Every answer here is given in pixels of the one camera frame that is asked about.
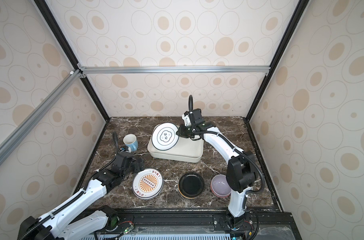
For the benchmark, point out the silver aluminium rail left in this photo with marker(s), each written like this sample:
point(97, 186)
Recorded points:
point(18, 135)

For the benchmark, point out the silver aluminium rail back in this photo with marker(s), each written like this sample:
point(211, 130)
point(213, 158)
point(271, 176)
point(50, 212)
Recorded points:
point(175, 70)

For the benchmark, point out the black plate orange rim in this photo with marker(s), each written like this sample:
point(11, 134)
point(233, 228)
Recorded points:
point(191, 185)

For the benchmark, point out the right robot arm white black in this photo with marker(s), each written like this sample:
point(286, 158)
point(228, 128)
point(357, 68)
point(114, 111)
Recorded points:
point(243, 174)

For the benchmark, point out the white plastic bin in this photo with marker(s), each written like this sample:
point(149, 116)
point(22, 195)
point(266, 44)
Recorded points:
point(186, 150)

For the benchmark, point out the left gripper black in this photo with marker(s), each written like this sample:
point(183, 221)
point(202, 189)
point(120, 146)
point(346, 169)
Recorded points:
point(137, 167)

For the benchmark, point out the blue white mug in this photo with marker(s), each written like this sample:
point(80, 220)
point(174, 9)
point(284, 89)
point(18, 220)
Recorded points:
point(131, 142)

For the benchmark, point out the purple bowl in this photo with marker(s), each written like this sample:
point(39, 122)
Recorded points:
point(220, 186)

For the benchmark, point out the orange sunburst plate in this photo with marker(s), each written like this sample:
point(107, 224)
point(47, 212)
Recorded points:
point(147, 184)

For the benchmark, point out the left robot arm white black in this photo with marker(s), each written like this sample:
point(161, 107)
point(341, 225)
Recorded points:
point(58, 223)

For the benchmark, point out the silver aluminium rail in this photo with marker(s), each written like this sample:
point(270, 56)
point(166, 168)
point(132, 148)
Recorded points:
point(18, 135)
point(175, 70)

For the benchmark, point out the white plate black line pattern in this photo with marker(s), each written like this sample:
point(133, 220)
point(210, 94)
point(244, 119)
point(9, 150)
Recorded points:
point(164, 136)

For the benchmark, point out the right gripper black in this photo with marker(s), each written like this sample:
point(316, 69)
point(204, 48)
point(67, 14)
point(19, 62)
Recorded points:
point(181, 133)

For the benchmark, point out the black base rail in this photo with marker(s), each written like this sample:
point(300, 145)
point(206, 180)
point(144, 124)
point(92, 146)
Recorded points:
point(258, 224)

